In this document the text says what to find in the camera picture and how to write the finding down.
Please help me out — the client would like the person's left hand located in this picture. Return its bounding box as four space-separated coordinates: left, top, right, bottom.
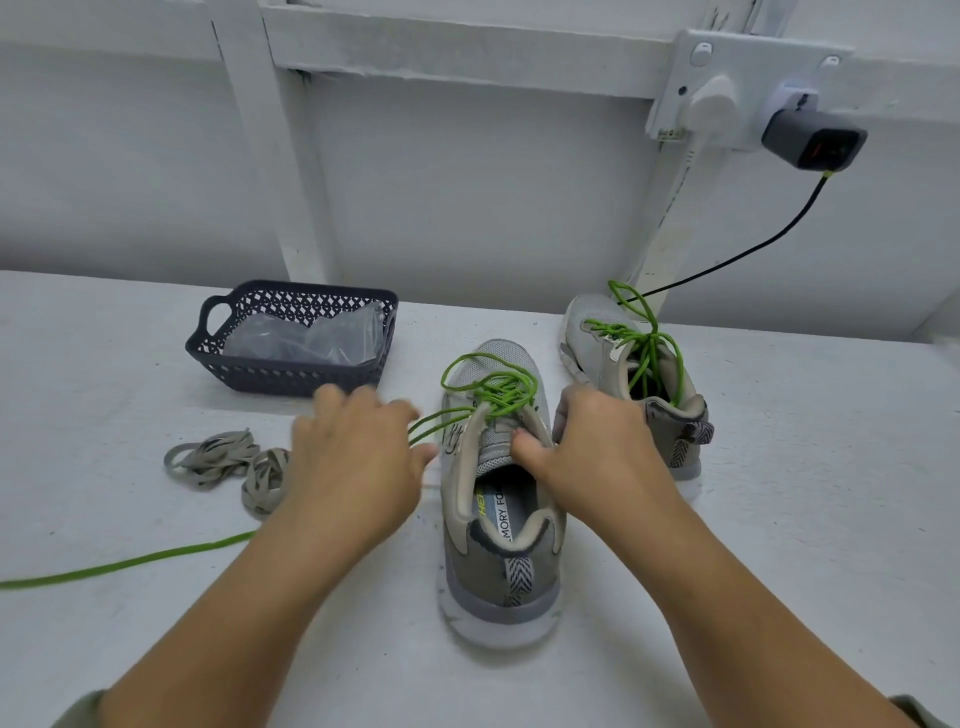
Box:
277 384 440 557

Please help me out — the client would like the white wall socket plate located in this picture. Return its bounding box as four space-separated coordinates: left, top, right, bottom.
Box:
648 27 857 149

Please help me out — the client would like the person's right forearm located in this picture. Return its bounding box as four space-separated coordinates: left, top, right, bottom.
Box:
637 510 954 728

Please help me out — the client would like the dark plastic lattice basket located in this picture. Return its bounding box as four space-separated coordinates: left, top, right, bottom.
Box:
184 280 401 398

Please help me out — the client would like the gray charger adapter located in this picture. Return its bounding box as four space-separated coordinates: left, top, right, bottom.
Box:
760 102 870 173

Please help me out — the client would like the green shoelace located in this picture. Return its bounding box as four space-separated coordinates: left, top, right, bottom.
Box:
0 352 542 591
582 280 687 407

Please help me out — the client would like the clear plastic bag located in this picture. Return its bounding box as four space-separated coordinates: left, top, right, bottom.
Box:
222 304 392 366

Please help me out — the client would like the person's right hand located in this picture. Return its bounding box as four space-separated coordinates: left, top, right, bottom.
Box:
511 382 702 554

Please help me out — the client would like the gray sneaker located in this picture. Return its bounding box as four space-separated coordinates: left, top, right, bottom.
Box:
438 339 569 651
559 294 717 485

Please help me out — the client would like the white cable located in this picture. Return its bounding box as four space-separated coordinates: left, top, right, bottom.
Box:
627 138 707 290

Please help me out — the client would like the person's left forearm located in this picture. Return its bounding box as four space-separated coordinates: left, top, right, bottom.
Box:
52 517 362 728

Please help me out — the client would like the white plug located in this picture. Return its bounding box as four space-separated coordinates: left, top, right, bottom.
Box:
685 75 746 141

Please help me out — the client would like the black cable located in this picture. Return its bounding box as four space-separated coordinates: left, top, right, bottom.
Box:
640 171 834 302

